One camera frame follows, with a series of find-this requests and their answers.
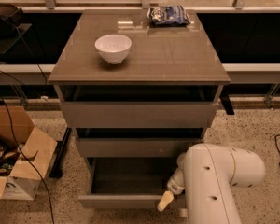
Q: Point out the blue snack bag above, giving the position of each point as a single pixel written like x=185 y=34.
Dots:
x=168 y=16

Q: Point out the open cardboard box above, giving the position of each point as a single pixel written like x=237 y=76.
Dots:
x=36 y=149

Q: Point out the snack packets in box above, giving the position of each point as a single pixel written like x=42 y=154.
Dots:
x=8 y=159

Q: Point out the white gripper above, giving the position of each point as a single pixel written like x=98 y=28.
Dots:
x=174 y=186

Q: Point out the grey drawer cabinet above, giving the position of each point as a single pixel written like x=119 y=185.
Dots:
x=164 y=65

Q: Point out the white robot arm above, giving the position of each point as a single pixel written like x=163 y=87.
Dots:
x=205 y=174

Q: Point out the black table leg bar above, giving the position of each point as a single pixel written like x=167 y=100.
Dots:
x=57 y=167

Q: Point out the grey bottom drawer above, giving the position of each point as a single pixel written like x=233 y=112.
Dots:
x=122 y=183

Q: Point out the dark shelf at left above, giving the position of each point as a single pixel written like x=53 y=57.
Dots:
x=11 y=28

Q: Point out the white ceramic bowl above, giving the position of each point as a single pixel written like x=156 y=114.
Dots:
x=113 y=48

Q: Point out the grey drawer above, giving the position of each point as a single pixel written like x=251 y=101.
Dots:
x=141 y=115
x=137 y=148
x=122 y=183

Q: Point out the grey middle drawer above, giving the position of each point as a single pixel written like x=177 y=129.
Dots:
x=137 y=148

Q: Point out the grey top drawer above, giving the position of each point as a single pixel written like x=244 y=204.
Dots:
x=141 y=115

